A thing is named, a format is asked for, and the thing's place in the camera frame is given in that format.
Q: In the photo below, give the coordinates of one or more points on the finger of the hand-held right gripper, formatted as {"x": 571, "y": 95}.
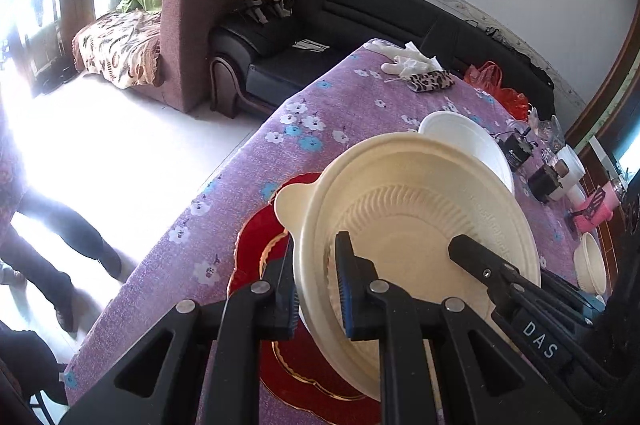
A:
{"x": 570, "y": 290}
{"x": 475, "y": 255}

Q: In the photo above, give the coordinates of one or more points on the maroon armchair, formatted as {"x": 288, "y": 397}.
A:
{"x": 200, "y": 5}

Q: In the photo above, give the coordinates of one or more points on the pile of black parts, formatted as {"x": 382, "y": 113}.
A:
{"x": 265, "y": 5}

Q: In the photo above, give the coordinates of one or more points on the wooden side cabinet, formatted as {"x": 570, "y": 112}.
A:
{"x": 610, "y": 255}

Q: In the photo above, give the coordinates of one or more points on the cream plastic bowl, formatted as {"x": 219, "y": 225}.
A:
{"x": 410, "y": 205}
{"x": 590, "y": 265}

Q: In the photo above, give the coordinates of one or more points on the white plastic jar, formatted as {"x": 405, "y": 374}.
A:
{"x": 570, "y": 160}

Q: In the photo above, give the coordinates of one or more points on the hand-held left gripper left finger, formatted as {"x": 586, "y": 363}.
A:
{"x": 282, "y": 310}

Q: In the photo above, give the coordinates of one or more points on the person's leg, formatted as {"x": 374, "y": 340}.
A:
{"x": 35, "y": 275}
{"x": 70, "y": 225}

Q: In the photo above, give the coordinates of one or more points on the red plastic bag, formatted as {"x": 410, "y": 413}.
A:
{"x": 510, "y": 97}

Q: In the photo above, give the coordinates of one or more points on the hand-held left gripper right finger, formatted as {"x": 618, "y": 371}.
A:
{"x": 350, "y": 300}

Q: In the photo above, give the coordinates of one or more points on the pink thermos bottle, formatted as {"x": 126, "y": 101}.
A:
{"x": 585, "y": 222}

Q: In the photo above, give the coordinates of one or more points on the patterned beige blanket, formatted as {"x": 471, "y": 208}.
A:
{"x": 120, "y": 45}

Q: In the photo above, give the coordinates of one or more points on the black motor with brown spool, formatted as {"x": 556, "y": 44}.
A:
{"x": 542, "y": 182}

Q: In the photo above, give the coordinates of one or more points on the black leather sofa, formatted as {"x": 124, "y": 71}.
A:
{"x": 350, "y": 5}

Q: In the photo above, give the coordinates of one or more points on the black phone stand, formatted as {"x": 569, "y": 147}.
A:
{"x": 595, "y": 200}

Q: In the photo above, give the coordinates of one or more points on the white gloves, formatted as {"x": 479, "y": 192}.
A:
{"x": 405, "y": 62}

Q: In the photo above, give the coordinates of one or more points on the leopard print cloth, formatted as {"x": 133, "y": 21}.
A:
{"x": 430, "y": 80}

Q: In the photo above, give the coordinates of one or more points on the white foam bowl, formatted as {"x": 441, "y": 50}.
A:
{"x": 465, "y": 140}

